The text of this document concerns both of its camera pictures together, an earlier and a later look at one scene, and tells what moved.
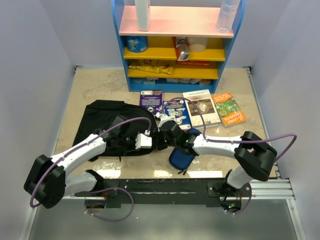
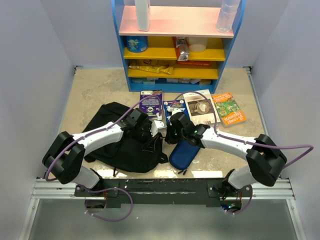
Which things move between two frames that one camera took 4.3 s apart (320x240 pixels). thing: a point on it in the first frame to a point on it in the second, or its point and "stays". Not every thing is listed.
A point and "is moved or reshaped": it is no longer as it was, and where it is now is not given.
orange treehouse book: (230, 113) stays
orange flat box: (194, 63) stays
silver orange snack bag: (182, 44) stays
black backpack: (119, 122) is moved or reshaped
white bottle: (143, 15) stays
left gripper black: (133, 147) to (148, 129)
